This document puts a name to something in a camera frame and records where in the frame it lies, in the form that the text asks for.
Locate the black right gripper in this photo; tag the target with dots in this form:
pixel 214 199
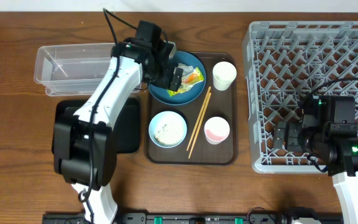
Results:
pixel 284 137

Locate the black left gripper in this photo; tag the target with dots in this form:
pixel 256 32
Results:
pixel 166 81

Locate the white napkin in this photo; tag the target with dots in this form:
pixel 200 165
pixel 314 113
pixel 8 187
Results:
pixel 185 69

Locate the yellow orange snack wrapper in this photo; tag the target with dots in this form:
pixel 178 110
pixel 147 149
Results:
pixel 188 82

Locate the light blue bowl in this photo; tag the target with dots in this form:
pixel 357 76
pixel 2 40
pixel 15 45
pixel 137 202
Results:
pixel 167 117

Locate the leftover rice pile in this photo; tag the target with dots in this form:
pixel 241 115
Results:
pixel 167 134

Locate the pink cup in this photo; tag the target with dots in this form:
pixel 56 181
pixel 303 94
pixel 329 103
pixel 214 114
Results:
pixel 216 130

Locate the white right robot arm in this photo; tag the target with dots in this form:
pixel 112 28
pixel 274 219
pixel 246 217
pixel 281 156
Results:
pixel 333 149

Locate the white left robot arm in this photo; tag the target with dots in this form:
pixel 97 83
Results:
pixel 83 141

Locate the black food waste tray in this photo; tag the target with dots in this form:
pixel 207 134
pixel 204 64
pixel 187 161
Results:
pixel 126 129

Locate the grey dishwasher rack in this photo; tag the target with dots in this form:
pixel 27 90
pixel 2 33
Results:
pixel 283 61

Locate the clear plastic waste bin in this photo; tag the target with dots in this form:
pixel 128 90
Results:
pixel 70 70

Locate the dark blue plate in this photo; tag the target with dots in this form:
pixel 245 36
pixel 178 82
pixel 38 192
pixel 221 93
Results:
pixel 188 96

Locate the wooden chopstick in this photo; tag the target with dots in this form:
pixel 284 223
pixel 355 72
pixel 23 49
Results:
pixel 198 125
pixel 208 91

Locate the white paper cup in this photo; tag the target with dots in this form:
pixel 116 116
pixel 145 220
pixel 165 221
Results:
pixel 224 73

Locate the brown serving tray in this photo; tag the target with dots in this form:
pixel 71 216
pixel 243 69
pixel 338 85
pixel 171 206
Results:
pixel 222 104

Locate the black rail at table edge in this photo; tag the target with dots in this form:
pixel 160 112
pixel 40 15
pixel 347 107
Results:
pixel 141 218

